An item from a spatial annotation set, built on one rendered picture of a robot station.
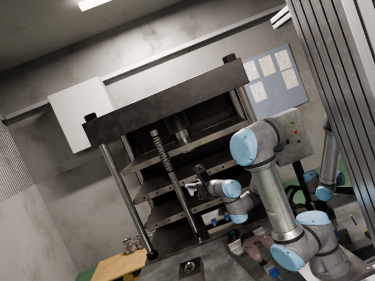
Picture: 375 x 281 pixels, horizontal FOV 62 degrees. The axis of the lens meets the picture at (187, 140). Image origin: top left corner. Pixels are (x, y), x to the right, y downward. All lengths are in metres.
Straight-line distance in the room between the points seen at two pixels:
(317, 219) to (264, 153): 0.35
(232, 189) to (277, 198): 0.25
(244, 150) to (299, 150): 1.64
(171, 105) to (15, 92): 3.46
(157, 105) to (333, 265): 1.59
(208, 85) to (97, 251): 3.82
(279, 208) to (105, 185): 4.21
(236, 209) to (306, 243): 0.31
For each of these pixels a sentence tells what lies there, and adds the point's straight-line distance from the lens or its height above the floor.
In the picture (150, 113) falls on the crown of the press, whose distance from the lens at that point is 2.36.
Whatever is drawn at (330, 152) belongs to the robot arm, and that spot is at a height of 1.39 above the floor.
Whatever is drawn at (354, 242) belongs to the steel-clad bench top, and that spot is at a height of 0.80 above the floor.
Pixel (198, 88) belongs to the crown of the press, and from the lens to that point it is 2.34.
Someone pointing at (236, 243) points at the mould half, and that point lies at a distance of 2.12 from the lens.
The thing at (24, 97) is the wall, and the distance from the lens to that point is 5.36.
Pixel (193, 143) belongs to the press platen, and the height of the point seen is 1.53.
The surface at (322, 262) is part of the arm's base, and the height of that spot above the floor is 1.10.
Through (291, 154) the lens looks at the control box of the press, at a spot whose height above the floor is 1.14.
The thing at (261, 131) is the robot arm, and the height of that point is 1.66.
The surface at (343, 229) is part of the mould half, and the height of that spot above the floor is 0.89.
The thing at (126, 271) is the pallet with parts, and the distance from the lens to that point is 4.45.
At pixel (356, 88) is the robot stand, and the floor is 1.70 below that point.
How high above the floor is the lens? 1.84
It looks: 6 degrees down
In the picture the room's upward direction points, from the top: 23 degrees counter-clockwise
